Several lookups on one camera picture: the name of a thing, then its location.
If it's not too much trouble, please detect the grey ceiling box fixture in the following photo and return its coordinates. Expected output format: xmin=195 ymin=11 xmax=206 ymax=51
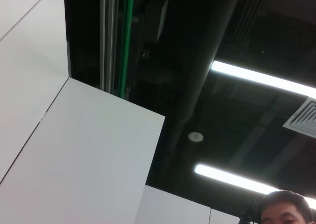
xmin=144 ymin=0 xmax=170 ymax=43

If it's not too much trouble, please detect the round white ceiling fixture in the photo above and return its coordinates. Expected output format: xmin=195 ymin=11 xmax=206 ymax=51
xmin=188 ymin=132 xmax=204 ymax=143

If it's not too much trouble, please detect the green ceiling pipe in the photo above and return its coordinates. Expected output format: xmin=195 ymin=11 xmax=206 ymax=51
xmin=118 ymin=0 xmax=136 ymax=99

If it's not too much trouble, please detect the long white ceiling light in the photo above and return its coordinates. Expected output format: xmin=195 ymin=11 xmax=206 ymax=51
xmin=194 ymin=163 xmax=316 ymax=210
xmin=210 ymin=60 xmax=316 ymax=98

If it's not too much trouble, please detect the black device beside head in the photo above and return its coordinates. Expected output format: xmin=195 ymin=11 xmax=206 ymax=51
xmin=237 ymin=198 xmax=261 ymax=224

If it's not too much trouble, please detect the white square air vent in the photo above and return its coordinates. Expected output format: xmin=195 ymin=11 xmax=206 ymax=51
xmin=282 ymin=96 xmax=316 ymax=137

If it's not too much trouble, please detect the person head black hair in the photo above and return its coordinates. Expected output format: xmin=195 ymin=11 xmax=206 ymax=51
xmin=260 ymin=189 xmax=315 ymax=224

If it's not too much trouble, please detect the large black ceiling duct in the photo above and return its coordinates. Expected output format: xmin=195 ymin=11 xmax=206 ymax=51
xmin=166 ymin=0 xmax=244 ymax=162

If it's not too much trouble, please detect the silver ceiling rail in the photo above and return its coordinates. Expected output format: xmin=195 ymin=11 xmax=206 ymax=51
xmin=99 ymin=0 xmax=117 ymax=92

